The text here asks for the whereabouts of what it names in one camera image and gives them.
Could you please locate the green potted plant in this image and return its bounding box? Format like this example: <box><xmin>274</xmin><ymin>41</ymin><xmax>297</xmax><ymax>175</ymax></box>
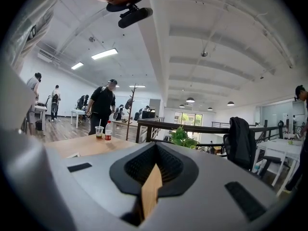
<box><xmin>169</xmin><ymin>125</ymin><xmax>199</xmax><ymax>149</ymax></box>

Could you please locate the black jacket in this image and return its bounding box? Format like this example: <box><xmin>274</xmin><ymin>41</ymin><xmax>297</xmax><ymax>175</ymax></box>
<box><xmin>228</xmin><ymin>116</ymin><xmax>257</xmax><ymax>171</ymax></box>

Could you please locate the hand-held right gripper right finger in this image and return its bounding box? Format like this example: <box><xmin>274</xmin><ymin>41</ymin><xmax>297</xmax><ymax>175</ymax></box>
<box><xmin>141</xmin><ymin>142</ymin><xmax>283</xmax><ymax>231</ymax></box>

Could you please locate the clear cup with straw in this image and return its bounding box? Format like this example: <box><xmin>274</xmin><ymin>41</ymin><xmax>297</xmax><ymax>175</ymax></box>
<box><xmin>94</xmin><ymin>119</ymin><xmax>105</xmax><ymax>141</ymax></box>

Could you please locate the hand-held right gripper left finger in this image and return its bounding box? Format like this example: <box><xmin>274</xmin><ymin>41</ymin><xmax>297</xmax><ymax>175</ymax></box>
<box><xmin>64</xmin><ymin>142</ymin><xmax>157</xmax><ymax>231</ymax></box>

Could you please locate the white table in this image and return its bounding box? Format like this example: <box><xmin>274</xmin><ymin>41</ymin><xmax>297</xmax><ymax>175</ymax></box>
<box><xmin>70</xmin><ymin>108</ymin><xmax>88</xmax><ymax>129</ymax></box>
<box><xmin>251</xmin><ymin>138</ymin><xmax>304</xmax><ymax>197</ymax></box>

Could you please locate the black office chair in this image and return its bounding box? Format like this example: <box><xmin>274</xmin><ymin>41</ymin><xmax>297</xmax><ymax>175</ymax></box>
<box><xmin>258</xmin><ymin>155</ymin><xmax>291</xmax><ymax>180</ymax></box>
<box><xmin>222</xmin><ymin>133</ymin><xmax>253</xmax><ymax>170</ymax></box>

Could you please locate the black head camera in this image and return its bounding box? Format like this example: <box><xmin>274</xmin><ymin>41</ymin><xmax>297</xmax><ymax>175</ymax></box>
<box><xmin>105</xmin><ymin>2</ymin><xmax>154</xmax><ymax>29</ymax></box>

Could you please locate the red label plastic bottle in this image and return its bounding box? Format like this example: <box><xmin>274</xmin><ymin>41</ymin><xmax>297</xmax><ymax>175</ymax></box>
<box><xmin>104</xmin><ymin>120</ymin><xmax>113</xmax><ymax>143</ymax></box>

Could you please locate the person's grey shirt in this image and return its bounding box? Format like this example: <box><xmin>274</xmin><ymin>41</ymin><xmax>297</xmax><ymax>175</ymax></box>
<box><xmin>4</xmin><ymin>0</ymin><xmax>61</xmax><ymax>72</ymax></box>

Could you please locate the dark metal railing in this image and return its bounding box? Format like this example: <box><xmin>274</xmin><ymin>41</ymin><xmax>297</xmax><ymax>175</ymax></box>
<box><xmin>135</xmin><ymin>116</ymin><xmax>289</xmax><ymax>144</ymax></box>

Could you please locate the white air conditioner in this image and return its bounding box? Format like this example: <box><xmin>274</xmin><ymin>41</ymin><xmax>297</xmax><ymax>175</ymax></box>
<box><xmin>37</xmin><ymin>51</ymin><xmax>52</xmax><ymax>63</ymax></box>

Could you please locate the white desk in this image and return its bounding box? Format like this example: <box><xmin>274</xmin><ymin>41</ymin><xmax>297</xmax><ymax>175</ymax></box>
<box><xmin>35</xmin><ymin>104</ymin><xmax>48</xmax><ymax>131</ymax></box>

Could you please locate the wooden coat rack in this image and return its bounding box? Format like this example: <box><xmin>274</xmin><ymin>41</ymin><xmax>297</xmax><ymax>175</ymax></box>
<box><xmin>126</xmin><ymin>83</ymin><xmax>140</xmax><ymax>141</ymax></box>

